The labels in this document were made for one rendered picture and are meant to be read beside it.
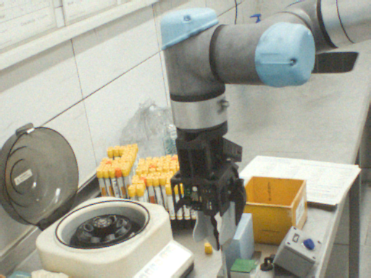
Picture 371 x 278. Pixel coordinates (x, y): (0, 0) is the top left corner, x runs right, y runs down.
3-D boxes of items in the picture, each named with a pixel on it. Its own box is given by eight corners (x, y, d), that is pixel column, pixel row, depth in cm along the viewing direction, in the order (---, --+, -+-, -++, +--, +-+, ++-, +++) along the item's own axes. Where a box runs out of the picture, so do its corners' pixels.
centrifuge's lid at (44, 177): (-9, 145, 108) (-33, 146, 113) (32, 255, 116) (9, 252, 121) (63, 107, 124) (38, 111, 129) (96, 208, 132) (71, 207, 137)
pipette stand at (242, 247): (250, 282, 110) (246, 239, 106) (217, 279, 113) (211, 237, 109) (261, 255, 118) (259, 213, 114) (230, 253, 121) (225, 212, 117)
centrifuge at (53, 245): (145, 323, 104) (133, 268, 99) (32, 287, 120) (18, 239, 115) (206, 256, 121) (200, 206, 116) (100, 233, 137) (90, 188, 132)
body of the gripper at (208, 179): (173, 216, 79) (160, 137, 75) (196, 189, 86) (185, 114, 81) (224, 221, 76) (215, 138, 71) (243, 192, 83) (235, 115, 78)
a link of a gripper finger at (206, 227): (189, 264, 84) (182, 211, 81) (203, 243, 89) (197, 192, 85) (208, 267, 83) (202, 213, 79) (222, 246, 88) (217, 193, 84)
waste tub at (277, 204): (293, 248, 119) (292, 207, 114) (235, 241, 125) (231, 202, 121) (309, 217, 129) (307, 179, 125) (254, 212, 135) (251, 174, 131)
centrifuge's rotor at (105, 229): (115, 277, 109) (109, 246, 106) (58, 261, 118) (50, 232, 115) (158, 238, 121) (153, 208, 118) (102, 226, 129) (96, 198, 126)
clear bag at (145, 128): (176, 182, 157) (167, 119, 150) (115, 189, 159) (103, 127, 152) (178, 147, 181) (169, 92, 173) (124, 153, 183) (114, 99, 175)
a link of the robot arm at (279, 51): (324, 9, 68) (244, 11, 74) (292, 30, 60) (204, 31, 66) (327, 70, 71) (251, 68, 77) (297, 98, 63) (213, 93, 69)
